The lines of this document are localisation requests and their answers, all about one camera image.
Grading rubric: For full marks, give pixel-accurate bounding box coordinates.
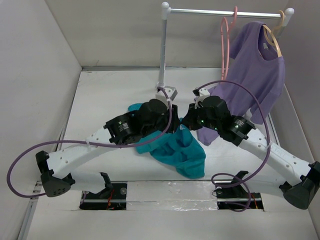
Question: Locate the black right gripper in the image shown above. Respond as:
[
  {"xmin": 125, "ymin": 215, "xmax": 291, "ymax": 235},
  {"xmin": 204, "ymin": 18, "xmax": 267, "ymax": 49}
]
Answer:
[{"xmin": 180, "ymin": 101, "xmax": 220, "ymax": 131}]

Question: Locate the teal t shirt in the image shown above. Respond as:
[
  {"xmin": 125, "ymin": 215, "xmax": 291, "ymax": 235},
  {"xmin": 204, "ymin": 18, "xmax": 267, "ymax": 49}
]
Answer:
[{"xmin": 127, "ymin": 102, "xmax": 207, "ymax": 179}]

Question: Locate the pink plastic hanger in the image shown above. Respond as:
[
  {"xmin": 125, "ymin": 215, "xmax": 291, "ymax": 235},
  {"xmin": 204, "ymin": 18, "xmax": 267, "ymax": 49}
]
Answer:
[{"xmin": 220, "ymin": 6, "xmax": 238, "ymax": 80}]

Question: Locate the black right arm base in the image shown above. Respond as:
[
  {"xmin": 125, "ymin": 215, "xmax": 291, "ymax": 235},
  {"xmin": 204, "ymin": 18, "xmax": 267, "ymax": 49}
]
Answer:
[{"xmin": 211, "ymin": 170, "xmax": 264, "ymax": 212}]

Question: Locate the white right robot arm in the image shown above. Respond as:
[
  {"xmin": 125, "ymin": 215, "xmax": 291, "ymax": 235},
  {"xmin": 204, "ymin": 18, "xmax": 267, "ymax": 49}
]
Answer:
[{"xmin": 181, "ymin": 96, "xmax": 320, "ymax": 210}]

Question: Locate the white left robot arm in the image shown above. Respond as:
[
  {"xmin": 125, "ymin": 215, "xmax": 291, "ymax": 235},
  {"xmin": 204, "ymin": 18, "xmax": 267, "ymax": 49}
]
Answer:
[{"xmin": 35, "ymin": 99, "xmax": 180, "ymax": 199}]

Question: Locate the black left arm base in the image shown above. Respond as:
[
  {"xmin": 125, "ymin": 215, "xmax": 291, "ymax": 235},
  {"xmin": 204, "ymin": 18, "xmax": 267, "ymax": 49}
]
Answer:
[{"xmin": 79, "ymin": 172, "xmax": 128, "ymax": 211}]

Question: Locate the purple t shirt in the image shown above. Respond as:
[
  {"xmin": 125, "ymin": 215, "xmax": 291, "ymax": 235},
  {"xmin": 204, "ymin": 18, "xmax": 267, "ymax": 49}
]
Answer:
[{"xmin": 196, "ymin": 21, "xmax": 286, "ymax": 146}]

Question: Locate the beige wooden hanger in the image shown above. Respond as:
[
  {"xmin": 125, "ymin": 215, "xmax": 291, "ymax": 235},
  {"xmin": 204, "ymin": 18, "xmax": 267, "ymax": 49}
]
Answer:
[{"xmin": 262, "ymin": 10, "xmax": 285, "ymax": 58}]

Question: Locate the white metal clothes rack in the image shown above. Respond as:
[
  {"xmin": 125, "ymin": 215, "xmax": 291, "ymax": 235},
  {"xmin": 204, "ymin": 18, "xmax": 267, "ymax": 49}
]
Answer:
[{"xmin": 154, "ymin": 1, "xmax": 295, "ymax": 123}]

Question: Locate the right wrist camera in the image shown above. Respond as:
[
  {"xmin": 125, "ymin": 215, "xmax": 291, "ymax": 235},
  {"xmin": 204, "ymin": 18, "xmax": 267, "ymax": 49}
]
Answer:
[{"xmin": 192, "ymin": 87, "xmax": 211, "ymax": 109}]

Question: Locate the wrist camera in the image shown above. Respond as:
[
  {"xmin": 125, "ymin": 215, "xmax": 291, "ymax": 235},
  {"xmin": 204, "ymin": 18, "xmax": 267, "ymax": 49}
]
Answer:
[
  {"xmin": 155, "ymin": 86, "xmax": 178, "ymax": 103},
  {"xmin": 192, "ymin": 87, "xmax": 211, "ymax": 109}
]

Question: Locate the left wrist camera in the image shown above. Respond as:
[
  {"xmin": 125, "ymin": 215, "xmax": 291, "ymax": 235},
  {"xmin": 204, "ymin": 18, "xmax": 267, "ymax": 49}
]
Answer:
[{"xmin": 155, "ymin": 86, "xmax": 178, "ymax": 103}]

